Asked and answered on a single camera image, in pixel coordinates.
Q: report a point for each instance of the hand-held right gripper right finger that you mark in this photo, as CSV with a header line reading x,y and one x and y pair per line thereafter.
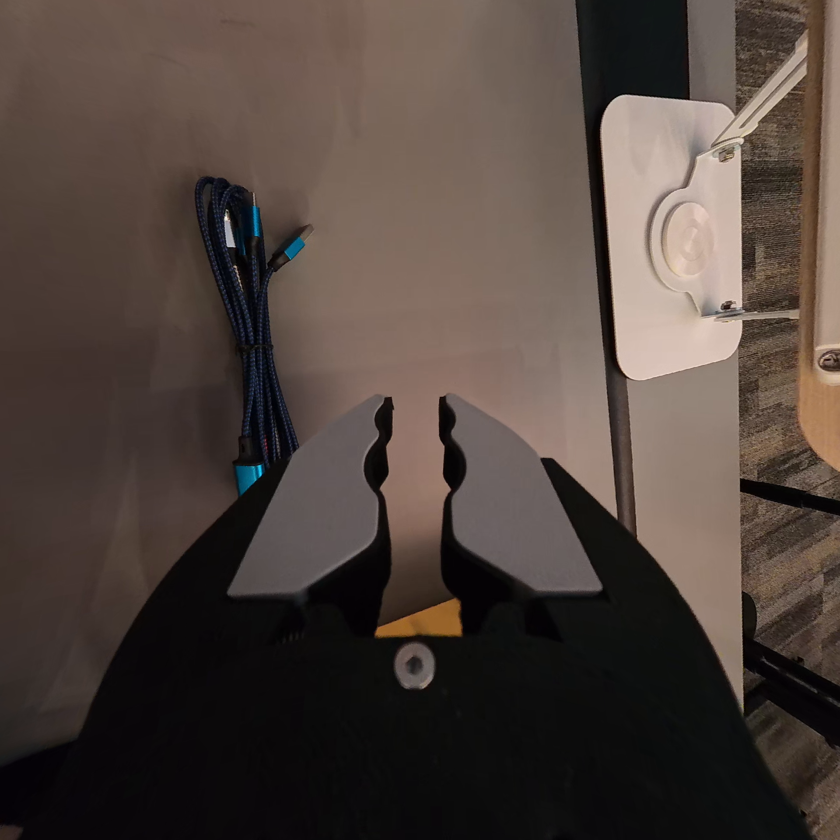
x,y
519,519

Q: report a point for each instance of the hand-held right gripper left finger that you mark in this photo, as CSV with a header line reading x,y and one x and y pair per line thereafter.
x,y
315,519

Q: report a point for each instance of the yellow plastic bin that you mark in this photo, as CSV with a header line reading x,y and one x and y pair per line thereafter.
x,y
418,620

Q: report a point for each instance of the instruction poster board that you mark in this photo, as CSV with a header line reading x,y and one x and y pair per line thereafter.
x,y
820,328

